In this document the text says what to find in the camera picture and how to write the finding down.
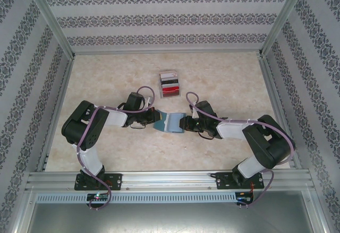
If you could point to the teal card holder wallet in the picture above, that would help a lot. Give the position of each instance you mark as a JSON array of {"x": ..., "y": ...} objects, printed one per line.
[{"x": 174, "y": 122}]

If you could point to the clear acrylic card stand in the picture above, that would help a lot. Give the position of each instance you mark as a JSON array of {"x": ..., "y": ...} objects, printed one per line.
[{"x": 171, "y": 98}]

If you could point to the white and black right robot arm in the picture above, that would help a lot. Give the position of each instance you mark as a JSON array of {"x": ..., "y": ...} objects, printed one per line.
[{"x": 265, "y": 142}]

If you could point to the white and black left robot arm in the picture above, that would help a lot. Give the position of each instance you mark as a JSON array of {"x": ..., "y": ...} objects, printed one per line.
[{"x": 79, "y": 127}]

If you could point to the small circuit board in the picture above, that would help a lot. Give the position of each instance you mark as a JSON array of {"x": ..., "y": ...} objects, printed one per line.
[
  {"x": 244, "y": 197},
  {"x": 98, "y": 197}
]

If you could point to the grey metal panel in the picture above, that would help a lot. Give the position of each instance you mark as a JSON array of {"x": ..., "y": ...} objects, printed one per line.
[{"x": 170, "y": 219}]

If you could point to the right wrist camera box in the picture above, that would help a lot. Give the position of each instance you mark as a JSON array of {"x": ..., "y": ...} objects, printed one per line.
[{"x": 195, "y": 112}]

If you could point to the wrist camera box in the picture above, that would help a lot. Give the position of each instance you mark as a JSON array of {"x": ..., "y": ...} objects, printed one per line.
[
  {"x": 149, "y": 101},
  {"x": 195, "y": 112}
]

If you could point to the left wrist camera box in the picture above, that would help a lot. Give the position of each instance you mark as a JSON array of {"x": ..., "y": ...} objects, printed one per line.
[{"x": 149, "y": 101}]

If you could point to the long aluminium mounting rail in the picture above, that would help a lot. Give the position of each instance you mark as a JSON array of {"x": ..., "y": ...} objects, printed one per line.
[{"x": 170, "y": 180}]

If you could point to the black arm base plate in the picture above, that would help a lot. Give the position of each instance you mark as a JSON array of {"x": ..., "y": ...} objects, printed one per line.
[
  {"x": 115, "y": 181},
  {"x": 221, "y": 181}
]

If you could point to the aluminium frame bar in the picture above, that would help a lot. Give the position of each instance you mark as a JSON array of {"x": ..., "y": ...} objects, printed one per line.
[
  {"x": 270, "y": 84},
  {"x": 61, "y": 95}
]

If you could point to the aluminium frame post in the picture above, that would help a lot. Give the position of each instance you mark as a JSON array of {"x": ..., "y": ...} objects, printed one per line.
[
  {"x": 281, "y": 31},
  {"x": 54, "y": 31}
]

